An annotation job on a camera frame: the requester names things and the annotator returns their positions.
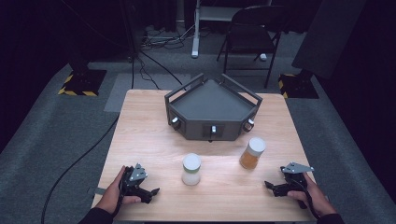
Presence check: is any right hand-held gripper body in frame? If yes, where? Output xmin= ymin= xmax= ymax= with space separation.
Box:
xmin=279 ymin=161 xmax=315 ymax=195

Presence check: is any orange spice jar white lid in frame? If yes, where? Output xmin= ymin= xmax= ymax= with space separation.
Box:
xmin=238 ymin=136 xmax=267 ymax=171

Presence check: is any white powder jar green band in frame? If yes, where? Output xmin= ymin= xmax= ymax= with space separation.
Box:
xmin=181 ymin=152 xmax=203 ymax=187

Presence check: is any dark grey hexagonal scale device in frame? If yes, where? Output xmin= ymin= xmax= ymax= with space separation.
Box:
xmin=163 ymin=73 xmax=263 ymax=143

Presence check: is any person's right hand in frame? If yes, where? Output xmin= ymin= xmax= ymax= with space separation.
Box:
xmin=287 ymin=172 xmax=337 ymax=217

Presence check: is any person's left hand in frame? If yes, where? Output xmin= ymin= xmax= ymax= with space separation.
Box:
xmin=94 ymin=165 xmax=143 ymax=216

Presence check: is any grey tape strip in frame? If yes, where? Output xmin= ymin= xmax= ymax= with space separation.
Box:
xmin=88 ymin=186 xmax=107 ymax=196

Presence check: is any dark grey upright panel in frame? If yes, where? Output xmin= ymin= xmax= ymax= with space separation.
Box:
xmin=291 ymin=0 xmax=368 ymax=80

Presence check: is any black folding chair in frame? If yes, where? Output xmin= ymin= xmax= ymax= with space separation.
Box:
xmin=216 ymin=4 xmax=286 ymax=90

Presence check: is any black tripod stand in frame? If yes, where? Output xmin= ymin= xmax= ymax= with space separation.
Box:
xmin=120 ymin=0 xmax=141 ymax=63

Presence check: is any white desk stand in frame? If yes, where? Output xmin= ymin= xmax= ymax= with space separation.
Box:
xmin=191 ymin=0 xmax=272 ymax=59

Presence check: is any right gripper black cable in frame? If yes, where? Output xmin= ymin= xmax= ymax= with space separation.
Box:
xmin=292 ymin=179 xmax=321 ymax=220

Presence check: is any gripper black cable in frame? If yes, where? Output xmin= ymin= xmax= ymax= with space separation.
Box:
xmin=111 ymin=174 xmax=126 ymax=218
xmin=292 ymin=179 xmax=321 ymax=220

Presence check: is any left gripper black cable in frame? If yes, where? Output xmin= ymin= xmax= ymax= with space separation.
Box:
xmin=111 ymin=174 xmax=126 ymax=218

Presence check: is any thick black floor cable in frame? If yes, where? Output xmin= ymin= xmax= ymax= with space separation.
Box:
xmin=40 ymin=113 xmax=120 ymax=224

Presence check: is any black yellow striped base plate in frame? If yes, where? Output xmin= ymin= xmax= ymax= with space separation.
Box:
xmin=57 ymin=68 xmax=107 ymax=97
xmin=277 ymin=73 xmax=320 ymax=100

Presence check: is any thin black floor cable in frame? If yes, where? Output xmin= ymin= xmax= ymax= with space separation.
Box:
xmin=138 ymin=49 xmax=185 ymax=88

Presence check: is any tangle of floor cables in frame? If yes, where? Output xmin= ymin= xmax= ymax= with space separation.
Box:
xmin=141 ymin=24 xmax=195 ymax=50

